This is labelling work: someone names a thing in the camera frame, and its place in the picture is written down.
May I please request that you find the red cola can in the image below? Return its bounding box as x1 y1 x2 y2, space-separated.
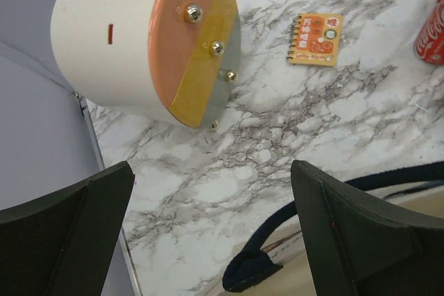
413 0 443 65

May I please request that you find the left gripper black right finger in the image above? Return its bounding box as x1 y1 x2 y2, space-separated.
291 161 443 295

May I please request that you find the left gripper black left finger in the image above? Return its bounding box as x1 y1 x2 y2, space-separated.
1 162 135 295

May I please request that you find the white round drawer box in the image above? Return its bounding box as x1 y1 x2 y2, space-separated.
50 0 241 128

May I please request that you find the orange spiral notebook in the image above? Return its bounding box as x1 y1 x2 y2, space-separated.
286 12 343 67

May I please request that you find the beige canvas tote bag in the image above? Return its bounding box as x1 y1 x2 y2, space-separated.
222 160 443 295

